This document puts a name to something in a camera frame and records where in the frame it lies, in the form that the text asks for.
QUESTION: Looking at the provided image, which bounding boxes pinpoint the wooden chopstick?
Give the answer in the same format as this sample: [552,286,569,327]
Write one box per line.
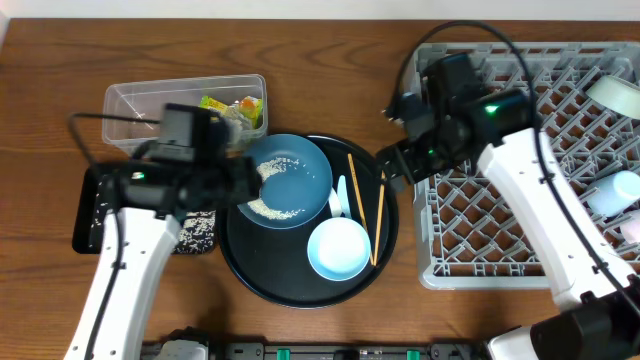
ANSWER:
[347,153,368,234]
[372,171,386,267]

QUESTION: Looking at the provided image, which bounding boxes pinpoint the yellow green snack wrapper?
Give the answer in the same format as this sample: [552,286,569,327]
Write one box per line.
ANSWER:
[199,96,263,131]

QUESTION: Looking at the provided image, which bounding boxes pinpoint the dark blue plate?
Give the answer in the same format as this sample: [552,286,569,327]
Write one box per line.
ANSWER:
[238,134,333,230]

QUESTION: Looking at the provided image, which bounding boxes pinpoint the light blue rice bowl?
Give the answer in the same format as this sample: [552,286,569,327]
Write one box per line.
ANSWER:
[307,217,371,282]

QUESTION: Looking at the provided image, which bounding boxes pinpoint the small light blue cup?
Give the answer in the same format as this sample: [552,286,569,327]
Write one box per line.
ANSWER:
[587,170,640,217]

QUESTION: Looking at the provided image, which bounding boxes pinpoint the white plastic spoon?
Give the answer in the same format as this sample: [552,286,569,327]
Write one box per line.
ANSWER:
[328,189,343,217]

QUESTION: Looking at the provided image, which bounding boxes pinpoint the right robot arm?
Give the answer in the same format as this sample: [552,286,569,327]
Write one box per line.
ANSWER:
[377,53,639,359]

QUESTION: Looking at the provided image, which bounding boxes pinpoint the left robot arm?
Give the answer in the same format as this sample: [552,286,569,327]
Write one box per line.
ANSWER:
[65,103,262,359]

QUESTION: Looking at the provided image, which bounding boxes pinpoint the clear plastic waste bin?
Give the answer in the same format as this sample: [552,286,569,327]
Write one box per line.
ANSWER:
[102,74,268,154]

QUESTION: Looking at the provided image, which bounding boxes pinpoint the grey dishwasher rack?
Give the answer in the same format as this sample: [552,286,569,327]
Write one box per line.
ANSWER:
[403,42,639,290]

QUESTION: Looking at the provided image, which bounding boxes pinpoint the black rectangular tray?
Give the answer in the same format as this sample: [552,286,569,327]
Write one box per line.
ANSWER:
[71,168,216,254]

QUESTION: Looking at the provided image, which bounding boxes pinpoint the spilled rice grains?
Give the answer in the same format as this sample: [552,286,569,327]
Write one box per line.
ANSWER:
[247,157,303,220]

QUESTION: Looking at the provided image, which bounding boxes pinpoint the round black serving tray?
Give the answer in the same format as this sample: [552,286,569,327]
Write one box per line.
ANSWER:
[216,135,399,308]

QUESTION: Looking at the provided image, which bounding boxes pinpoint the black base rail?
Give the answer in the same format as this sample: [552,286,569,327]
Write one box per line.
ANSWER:
[139,341,491,360]

